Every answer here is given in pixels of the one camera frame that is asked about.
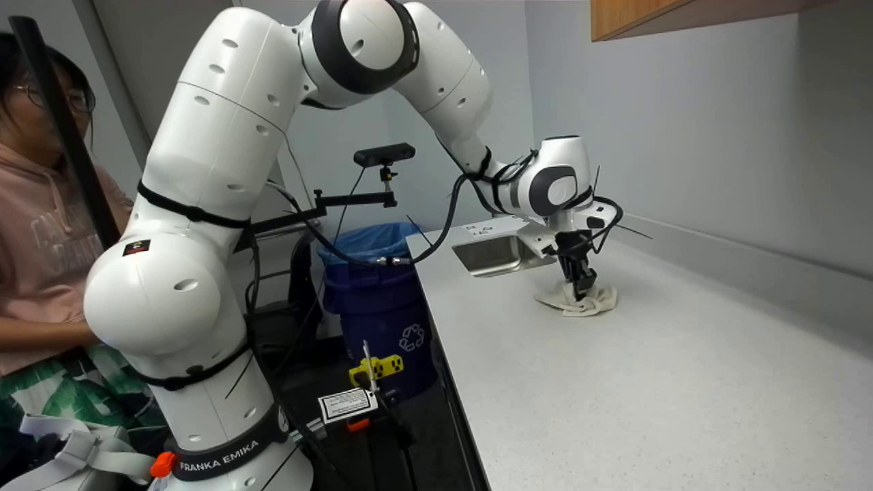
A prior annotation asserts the blue recycling bin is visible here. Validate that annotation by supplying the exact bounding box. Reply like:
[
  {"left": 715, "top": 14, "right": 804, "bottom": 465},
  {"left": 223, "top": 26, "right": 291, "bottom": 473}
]
[{"left": 314, "top": 222, "right": 441, "bottom": 404}]

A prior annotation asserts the cream cleaning cloth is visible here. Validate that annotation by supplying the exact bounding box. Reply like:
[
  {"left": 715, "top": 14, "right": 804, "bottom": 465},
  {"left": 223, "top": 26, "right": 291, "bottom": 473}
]
[{"left": 534, "top": 275, "right": 621, "bottom": 319}]

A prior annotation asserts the person in pink hoodie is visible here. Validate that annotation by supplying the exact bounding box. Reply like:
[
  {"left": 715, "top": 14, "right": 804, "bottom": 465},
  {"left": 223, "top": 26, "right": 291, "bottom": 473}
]
[{"left": 0, "top": 31, "right": 156, "bottom": 386}]

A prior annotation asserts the steel sink basin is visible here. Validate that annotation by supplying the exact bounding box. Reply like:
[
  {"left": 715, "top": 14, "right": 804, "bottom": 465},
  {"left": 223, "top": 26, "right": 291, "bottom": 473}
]
[{"left": 451, "top": 233, "right": 560, "bottom": 278}]

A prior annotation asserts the white fabric strap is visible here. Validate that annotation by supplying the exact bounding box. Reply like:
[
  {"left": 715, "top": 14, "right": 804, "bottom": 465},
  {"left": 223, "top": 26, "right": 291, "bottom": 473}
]
[{"left": 14, "top": 412, "right": 157, "bottom": 491}]

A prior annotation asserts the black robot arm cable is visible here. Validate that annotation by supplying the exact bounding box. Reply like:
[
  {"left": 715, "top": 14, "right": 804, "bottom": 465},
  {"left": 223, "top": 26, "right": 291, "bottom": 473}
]
[{"left": 271, "top": 149, "right": 627, "bottom": 274}]

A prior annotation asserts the orange round knob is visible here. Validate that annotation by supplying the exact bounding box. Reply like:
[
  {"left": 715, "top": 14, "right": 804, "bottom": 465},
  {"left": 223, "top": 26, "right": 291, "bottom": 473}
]
[{"left": 146, "top": 451, "right": 179, "bottom": 484}]

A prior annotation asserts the black stereo camera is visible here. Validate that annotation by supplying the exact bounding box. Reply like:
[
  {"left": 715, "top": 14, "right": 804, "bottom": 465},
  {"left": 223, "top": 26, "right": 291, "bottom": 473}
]
[{"left": 351, "top": 139, "right": 421, "bottom": 169}]

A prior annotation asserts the black slanted pole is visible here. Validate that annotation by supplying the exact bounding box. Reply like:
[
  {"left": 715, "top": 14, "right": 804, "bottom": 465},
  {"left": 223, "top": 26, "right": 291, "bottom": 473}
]
[{"left": 6, "top": 14, "right": 122, "bottom": 251}]

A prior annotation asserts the white printed label card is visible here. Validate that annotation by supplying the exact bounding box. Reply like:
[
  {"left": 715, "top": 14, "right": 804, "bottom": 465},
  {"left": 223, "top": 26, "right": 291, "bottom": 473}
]
[{"left": 314, "top": 389, "right": 381, "bottom": 425}]

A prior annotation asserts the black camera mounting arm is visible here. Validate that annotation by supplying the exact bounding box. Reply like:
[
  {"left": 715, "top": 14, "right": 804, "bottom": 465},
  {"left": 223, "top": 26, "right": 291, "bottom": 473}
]
[{"left": 238, "top": 165, "right": 404, "bottom": 251}]

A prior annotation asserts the green patterned fabric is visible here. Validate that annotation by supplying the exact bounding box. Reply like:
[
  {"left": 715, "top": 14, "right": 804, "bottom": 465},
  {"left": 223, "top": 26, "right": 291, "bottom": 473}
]
[{"left": 0, "top": 348, "right": 168, "bottom": 462}]

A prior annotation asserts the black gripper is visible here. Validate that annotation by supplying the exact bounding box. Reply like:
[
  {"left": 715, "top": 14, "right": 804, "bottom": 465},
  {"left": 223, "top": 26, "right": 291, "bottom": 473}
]
[{"left": 550, "top": 228, "right": 599, "bottom": 303}]

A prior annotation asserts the wooden wall cabinet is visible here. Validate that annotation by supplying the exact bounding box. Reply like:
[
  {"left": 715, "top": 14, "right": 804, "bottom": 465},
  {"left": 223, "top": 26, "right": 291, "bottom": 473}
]
[{"left": 590, "top": 0, "right": 815, "bottom": 44}]

